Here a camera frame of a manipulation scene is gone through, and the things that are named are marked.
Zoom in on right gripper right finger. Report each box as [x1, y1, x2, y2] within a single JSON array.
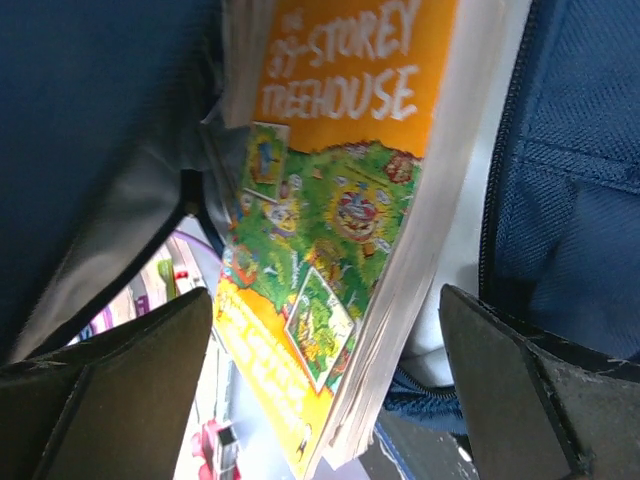
[[439, 285, 639, 479]]

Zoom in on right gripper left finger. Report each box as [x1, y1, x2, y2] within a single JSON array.
[[1, 287, 212, 479]]

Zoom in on navy blue student backpack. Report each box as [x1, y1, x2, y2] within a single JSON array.
[[1, 1, 639, 434]]

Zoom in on orange treehouse book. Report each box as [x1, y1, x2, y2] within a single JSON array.
[[213, 1, 509, 479]]

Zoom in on purple paperback book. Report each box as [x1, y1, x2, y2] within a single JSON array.
[[70, 217, 221, 344]]

